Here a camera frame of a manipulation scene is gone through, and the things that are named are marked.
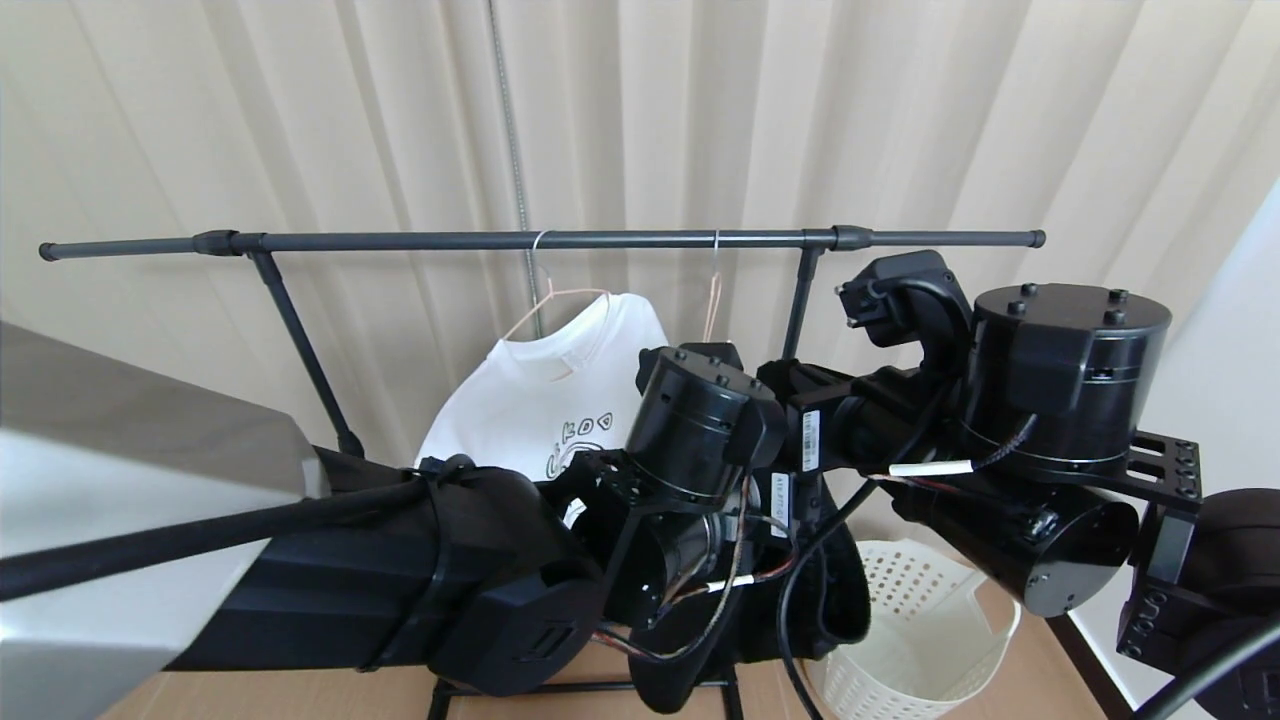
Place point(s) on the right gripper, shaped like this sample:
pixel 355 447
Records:
pixel 870 420

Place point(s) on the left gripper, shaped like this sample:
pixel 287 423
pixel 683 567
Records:
pixel 680 560

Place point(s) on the black shorts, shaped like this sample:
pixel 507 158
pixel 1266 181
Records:
pixel 840 600

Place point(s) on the pink clothes hanger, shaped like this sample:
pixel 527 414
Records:
pixel 712 300
pixel 520 320

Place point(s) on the white t-shirt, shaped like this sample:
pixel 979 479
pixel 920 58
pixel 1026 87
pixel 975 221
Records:
pixel 520 400

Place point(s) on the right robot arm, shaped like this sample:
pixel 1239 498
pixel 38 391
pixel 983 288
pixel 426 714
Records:
pixel 1060 380

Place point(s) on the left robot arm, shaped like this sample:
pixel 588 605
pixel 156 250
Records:
pixel 350 580

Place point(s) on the white laundry basket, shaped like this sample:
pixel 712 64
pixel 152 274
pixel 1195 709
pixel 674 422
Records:
pixel 930 640

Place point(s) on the black clothes rack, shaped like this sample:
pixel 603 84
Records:
pixel 400 240

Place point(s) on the beige curtain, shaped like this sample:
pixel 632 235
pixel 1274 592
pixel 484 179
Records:
pixel 250 100

